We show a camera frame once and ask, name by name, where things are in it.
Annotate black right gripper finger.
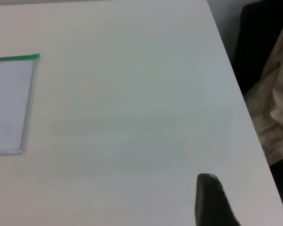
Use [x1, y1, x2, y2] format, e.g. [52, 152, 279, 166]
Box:
[194, 173, 242, 226]

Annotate clear plastic bag green zipper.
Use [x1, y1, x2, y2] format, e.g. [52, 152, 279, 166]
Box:
[0, 53, 41, 157]

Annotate white paper sheets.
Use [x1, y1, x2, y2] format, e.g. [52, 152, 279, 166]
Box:
[0, 60, 34, 155]

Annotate beige cloth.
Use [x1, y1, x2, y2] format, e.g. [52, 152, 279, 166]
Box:
[243, 9, 283, 166]

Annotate black fabric backdrop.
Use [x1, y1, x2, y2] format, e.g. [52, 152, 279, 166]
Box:
[233, 0, 283, 226]

